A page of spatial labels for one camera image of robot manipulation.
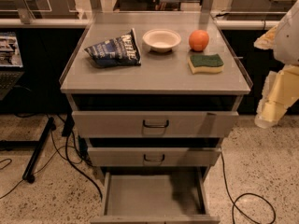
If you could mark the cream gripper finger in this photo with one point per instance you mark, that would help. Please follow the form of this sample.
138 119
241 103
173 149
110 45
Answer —
280 92

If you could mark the blue chip bag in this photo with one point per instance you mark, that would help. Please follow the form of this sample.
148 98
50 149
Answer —
119 51

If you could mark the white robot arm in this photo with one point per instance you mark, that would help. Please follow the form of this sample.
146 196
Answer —
283 38

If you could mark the grey drawer cabinet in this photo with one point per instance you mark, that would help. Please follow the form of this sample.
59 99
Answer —
163 82

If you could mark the bottom drawer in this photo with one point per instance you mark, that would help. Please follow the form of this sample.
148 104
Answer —
159 197

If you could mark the drawer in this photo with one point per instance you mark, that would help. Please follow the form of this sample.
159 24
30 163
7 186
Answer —
159 197
153 156
151 124

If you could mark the middle drawer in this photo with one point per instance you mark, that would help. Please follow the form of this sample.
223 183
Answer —
153 156

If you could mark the top drawer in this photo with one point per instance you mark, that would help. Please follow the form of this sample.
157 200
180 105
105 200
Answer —
151 124

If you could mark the green yellow sponge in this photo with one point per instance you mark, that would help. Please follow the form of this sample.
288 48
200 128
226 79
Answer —
200 63

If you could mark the orange fruit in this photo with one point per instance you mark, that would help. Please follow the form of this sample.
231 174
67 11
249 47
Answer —
198 40

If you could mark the white bowl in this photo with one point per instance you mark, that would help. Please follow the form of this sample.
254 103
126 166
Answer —
161 40

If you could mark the black stand leg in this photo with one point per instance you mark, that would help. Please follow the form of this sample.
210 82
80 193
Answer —
35 145

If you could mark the laptop with screen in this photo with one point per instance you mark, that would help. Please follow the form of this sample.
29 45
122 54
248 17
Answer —
11 66

